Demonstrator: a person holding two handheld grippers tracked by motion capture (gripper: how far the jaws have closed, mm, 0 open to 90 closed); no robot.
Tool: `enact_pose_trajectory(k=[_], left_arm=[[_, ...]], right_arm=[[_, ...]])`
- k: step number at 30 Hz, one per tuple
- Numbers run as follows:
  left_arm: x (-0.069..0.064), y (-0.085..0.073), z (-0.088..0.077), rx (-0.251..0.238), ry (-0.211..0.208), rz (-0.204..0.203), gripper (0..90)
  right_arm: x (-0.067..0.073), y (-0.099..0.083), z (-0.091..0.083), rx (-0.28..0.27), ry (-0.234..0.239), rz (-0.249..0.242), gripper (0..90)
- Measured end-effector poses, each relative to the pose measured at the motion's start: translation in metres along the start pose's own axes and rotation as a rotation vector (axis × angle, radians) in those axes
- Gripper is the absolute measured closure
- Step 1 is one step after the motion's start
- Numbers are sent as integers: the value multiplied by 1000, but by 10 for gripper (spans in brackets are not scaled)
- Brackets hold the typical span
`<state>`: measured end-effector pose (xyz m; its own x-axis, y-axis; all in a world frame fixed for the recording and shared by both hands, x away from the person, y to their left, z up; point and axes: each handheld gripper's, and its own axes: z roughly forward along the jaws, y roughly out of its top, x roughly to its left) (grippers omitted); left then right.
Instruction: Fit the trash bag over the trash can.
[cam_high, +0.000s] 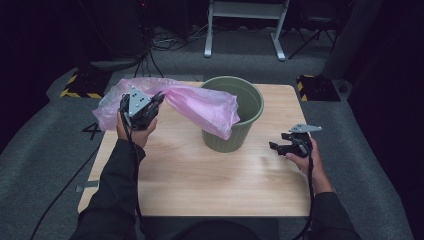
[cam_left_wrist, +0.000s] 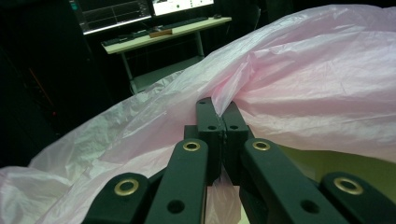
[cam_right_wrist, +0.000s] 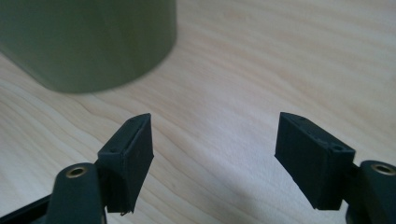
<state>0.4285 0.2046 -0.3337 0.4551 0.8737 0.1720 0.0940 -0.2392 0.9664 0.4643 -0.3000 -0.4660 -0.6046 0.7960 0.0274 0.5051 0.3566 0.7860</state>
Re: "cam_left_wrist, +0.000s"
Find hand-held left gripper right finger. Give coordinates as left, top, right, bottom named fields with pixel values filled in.
left=222, top=101, right=255, bottom=186

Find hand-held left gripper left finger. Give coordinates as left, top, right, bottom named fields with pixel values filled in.
left=183, top=97, right=226, bottom=186

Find pink plastic bag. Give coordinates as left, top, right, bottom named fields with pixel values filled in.
left=0, top=4, right=396, bottom=224

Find green trash bin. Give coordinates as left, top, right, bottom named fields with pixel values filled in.
left=278, top=145, right=396, bottom=202

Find white desk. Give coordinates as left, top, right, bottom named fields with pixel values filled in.
left=102, top=17, right=233, bottom=94

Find brown wooden block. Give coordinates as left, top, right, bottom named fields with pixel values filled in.
left=148, top=28, right=173, bottom=39

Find black keyboard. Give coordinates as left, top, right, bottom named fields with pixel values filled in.
left=160, top=17, right=209, bottom=31

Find black desk devices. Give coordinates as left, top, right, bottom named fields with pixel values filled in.
left=104, top=29, right=150, bottom=47

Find bright computer monitor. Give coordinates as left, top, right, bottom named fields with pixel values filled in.
left=151, top=0, right=216, bottom=17

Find dark computer monitor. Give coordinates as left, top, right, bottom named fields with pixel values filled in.
left=68, top=0, right=153, bottom=35

